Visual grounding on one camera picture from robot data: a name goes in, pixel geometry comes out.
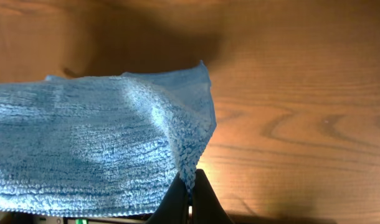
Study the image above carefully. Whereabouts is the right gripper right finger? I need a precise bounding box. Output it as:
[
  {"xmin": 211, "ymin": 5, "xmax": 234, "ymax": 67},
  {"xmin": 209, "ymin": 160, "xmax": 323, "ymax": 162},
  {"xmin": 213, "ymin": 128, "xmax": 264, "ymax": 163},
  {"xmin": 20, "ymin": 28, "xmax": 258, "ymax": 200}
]
[{"xmin": 192, "ymin": 169, "xmax": 234, "ymax": 224}]

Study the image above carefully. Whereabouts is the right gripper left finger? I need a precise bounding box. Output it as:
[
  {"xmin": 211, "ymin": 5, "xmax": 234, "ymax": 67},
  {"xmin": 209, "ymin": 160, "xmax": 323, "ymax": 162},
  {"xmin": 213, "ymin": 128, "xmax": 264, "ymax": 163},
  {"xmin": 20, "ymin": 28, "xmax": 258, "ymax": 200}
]
[{"xmin": 146, "ymin": 173, "xmax": 189, "ymax": 224}]

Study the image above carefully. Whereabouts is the blue microfiber cloth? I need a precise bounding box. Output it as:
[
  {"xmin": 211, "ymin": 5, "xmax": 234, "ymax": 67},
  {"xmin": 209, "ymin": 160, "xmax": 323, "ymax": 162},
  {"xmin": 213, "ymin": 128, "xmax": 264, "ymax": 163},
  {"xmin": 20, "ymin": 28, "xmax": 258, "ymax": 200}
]
[{"xmin": 0, "ymin": 63, "xmax": 216, "ymax": 217}]

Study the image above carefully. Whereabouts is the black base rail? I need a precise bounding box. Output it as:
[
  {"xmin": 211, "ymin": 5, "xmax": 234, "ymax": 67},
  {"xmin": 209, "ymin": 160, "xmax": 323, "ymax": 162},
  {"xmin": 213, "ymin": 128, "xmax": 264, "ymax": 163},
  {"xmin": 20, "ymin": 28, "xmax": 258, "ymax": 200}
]
[{"xmin": 0, "ymin": 211, "xmax": 151, "ymax": 224}]

